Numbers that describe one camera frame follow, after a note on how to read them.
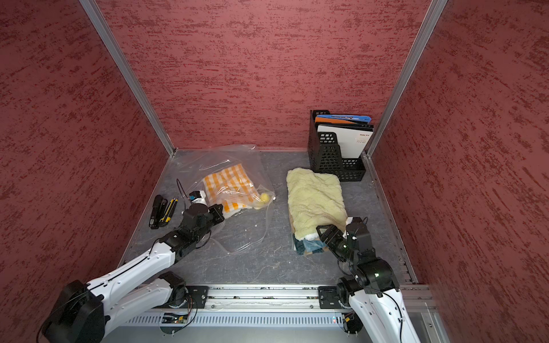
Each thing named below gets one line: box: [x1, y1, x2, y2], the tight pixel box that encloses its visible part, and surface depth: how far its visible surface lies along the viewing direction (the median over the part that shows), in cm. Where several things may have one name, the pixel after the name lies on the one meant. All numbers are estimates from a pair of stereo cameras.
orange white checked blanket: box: [202, 163, 261, 218], surface depth 103 cm
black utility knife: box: [148, 194, 168, 230], surface depth 94 cm
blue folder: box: [315, 114, 372, 123], surface depth 97 cm
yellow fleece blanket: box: [286, 167, 349, 241], surface depth 93 cm
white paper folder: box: [317, 125, 374, 159], surface depth 94 cm
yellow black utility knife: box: [159, 197, 179, 223], surface depth 97 cm
